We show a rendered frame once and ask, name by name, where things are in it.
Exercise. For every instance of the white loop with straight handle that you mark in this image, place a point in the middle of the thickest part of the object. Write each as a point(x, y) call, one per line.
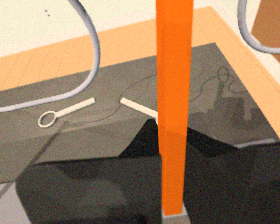
point(65, 111)
point(141, 108)

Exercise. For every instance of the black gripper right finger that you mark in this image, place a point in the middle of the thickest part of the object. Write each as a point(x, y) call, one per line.
point(223, 184)

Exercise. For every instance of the orange handle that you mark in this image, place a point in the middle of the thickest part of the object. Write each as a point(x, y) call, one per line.
point(174, 49)

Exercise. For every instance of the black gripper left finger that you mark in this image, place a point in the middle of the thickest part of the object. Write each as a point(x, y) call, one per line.
point(128, 184)

